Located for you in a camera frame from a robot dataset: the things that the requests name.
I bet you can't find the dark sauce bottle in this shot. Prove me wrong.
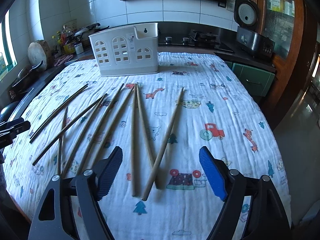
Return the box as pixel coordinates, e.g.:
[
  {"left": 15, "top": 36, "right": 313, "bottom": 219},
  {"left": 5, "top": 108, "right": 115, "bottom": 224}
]
[{"left": 61, "top": 24, "right": 75, "bottom": 55}]

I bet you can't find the black rice cooker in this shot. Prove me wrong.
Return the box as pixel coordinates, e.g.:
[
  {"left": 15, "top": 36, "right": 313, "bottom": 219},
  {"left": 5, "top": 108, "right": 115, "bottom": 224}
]
[{"left": 234, "top": 0, "right": 274, "bottom": 58}]

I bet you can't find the green cabinet drawer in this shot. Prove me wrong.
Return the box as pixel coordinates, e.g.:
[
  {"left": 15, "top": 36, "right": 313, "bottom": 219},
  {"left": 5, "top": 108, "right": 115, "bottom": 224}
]
[{"left": 225, "top": 61, "right": 275, "bottom": 97}]

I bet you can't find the round wooden cutting board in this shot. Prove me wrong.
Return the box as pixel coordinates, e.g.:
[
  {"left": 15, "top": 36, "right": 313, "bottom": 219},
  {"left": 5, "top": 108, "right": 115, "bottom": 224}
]
[{"left": 27, "top": 40, "right": 53, "bottom": 72}]

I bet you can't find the light wooden chopstick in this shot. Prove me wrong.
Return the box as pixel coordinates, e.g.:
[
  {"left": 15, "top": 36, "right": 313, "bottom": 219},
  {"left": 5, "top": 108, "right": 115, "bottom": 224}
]
[
  {"left": 61, "top": 94, "right": 107, "bottom": 178},
  {"left": 142, "top": 87, "right": 184, "bottom": 201},
  {"left": 90, "top": 85, "right": 136, "bottom": 167},
  {"left": 131, "top": 83, "right": 137, "bottom": 197},
  {"left": 135, "top": 82, "right": 159, "bottom": 190},
  {"left": 76, "top": 83, "right": 124, "bottom": 175}
]

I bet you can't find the black wok pan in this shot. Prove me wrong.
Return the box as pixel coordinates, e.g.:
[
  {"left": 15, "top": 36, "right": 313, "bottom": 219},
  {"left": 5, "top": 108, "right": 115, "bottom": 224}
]
[{"left": 11, "top": 61, "right": 43, "bottom": 93}]

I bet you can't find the wooden glass door cabinet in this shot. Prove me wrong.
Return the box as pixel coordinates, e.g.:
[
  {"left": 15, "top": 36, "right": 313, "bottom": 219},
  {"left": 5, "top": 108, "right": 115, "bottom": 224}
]
[{"left": 252, "top": 0, "right": 317, "bottom": 129}]

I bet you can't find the dark brown chopstick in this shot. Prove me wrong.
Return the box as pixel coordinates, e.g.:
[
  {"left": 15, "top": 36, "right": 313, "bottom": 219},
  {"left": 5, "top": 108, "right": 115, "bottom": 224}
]
[
  {"left": 57, "top": 107, "right": 68, "bottom": 175},
  {"left": 29, "top": 83, "right": 89, "bottom": 144},
  {"left": 32, "top": 94, "right": 106, "bottom": 166}
]

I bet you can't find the black gas stove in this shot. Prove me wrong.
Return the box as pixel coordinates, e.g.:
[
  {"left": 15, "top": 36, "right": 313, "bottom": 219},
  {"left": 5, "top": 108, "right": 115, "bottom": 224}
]
[{"left": 158, "top": 29, "right": 234, "bottom": 54}]

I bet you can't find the wall power socket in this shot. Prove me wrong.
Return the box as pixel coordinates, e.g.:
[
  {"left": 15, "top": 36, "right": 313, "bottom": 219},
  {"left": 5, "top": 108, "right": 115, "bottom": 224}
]
[{"left": 226, "top": 0, "right": 235, "bottom": 12}]

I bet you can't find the small white jar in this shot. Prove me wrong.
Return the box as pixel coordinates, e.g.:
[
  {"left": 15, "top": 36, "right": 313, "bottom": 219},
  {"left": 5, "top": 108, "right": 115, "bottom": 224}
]
[{"left": 74, "top": 42, "right": 84, "bottom": 55}]

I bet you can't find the pink cloth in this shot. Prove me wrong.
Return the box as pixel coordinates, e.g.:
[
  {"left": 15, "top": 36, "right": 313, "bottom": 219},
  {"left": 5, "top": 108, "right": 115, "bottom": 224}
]
[{"left": 53, "top": 55, "right": 73, "bottom": 67}]

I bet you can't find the steel pot with lid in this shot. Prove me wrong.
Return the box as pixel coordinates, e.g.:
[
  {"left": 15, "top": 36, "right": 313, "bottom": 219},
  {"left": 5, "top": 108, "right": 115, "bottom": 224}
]
[{"left": 74, "top": 23, "right": 110, "bottom": 44}]

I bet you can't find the white plastic utensil holder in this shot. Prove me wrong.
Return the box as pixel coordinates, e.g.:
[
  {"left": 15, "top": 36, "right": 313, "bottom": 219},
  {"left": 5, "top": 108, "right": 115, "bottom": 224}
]
[{"left": 89, "top": 22, "right": 158, "bottom": 77}]

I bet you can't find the white patterned table cloth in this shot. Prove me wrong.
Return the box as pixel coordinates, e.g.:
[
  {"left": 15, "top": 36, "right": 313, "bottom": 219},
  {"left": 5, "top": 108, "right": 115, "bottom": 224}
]
[{"left": 3, "top": 53, "right": 291, "bottom": 239}]

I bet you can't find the yellow oil bottle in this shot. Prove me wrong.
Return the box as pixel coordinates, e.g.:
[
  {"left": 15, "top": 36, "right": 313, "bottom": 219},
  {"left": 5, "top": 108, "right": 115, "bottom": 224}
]
[{"left": 52, "top": 31, "right": 62, "bottom": 56}]

